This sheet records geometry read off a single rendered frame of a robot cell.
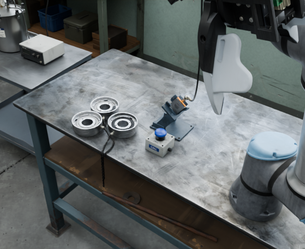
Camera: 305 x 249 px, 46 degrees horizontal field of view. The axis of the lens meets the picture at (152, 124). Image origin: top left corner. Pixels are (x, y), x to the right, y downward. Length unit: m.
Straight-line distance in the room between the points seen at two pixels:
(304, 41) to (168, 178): 0.65
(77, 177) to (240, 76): 1.18
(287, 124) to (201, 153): 0.38
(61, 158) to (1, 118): 0.95
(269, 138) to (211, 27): 0.62
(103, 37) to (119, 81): 1.27
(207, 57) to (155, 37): 2.76
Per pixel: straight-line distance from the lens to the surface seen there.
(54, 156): 1.57
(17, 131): 2.29
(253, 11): 0.35
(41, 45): 1.98
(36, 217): 2.08
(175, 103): 1.21
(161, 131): 1.15
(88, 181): 1.45
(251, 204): 1.02
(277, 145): 0.94
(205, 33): 0.37
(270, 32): 0.35
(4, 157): 2.46
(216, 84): 0.39
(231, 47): 0.38
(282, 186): 0.91
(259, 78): 2.80
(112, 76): 1.58
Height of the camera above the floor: 1.61
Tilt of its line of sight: 38 degrees down
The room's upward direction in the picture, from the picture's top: 3 degrees clockwise
